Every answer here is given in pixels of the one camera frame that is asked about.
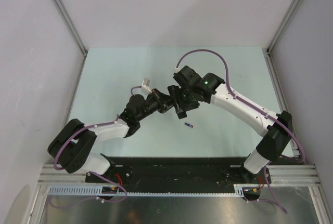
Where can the left aluminium frame post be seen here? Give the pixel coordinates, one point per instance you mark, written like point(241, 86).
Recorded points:
point(70, 26)

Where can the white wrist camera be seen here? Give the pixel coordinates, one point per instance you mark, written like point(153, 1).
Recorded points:
point(145, 86)
point(176, 70)

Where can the right aluminium frame post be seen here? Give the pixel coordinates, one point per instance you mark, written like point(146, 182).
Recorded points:
point(287, 18)

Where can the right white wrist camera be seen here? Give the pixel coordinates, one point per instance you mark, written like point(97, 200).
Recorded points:
point(176, 70)

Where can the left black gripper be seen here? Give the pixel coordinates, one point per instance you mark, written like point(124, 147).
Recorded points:
point(164, 102)

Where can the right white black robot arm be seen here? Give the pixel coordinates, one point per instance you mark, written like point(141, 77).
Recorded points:
point(274, 128)

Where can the black remote control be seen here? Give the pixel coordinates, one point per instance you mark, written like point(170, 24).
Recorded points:
point(182, 115)

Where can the aluminium frame post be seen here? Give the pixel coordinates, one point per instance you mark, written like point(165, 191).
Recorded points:
point(70, 26)
point(287, 18)

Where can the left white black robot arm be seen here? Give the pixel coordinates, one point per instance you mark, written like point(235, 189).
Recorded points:
point(72, 147)

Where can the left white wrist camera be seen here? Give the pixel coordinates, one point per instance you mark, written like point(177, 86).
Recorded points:
point(145, 86)

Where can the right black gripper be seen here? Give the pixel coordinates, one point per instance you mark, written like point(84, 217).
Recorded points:
point(177, 92)

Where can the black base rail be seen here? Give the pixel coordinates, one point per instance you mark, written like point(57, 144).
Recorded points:
point(182, 175)

